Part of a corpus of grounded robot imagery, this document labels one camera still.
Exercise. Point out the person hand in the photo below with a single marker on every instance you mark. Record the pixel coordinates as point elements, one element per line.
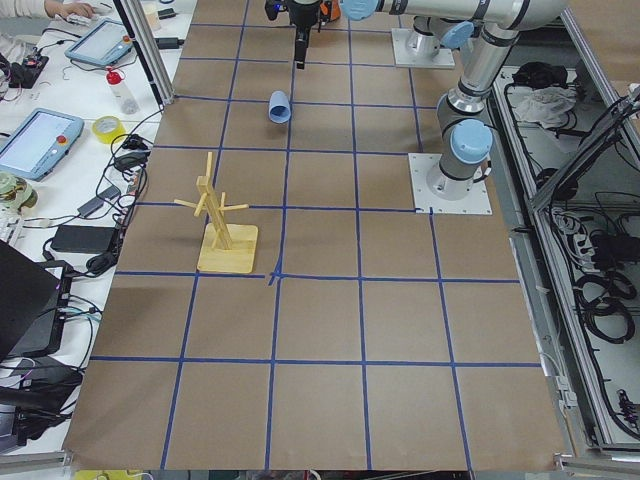
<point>63,10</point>

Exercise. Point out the yellow tape roll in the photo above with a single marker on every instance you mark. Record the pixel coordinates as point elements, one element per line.
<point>108,129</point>

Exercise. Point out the black laptop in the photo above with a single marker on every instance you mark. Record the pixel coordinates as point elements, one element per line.
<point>33,295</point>

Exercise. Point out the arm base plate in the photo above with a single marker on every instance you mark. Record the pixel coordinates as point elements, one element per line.
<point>415,50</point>
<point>435,193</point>

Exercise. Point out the near teach pendant tablet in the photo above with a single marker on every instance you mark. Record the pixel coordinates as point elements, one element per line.
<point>39,143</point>

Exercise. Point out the orange can container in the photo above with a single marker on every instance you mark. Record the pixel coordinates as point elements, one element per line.
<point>329,11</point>

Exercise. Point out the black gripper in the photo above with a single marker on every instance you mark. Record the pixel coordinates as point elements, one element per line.
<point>303,16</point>

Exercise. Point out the red cap squeeze bottle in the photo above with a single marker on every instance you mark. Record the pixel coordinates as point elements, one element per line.
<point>117,83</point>

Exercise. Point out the white crumpled cloth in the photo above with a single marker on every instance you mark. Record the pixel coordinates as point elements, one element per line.
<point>547,107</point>

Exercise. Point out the light blue cup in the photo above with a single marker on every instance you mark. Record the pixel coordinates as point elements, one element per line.
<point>279,110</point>

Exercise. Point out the aluminium frame post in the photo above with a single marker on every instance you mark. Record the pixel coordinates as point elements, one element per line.
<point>134,20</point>

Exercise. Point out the far teach pendant tablet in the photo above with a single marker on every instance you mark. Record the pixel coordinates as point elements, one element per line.
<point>103,45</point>

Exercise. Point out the teach pendant tablet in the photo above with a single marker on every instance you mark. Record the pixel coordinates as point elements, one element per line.
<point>103,45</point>
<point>39,143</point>

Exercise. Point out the wooden mug tree stand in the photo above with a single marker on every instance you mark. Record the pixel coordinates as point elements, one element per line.
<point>226,247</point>

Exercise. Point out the black power adapter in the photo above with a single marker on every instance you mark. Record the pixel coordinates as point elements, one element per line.
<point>83,239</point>

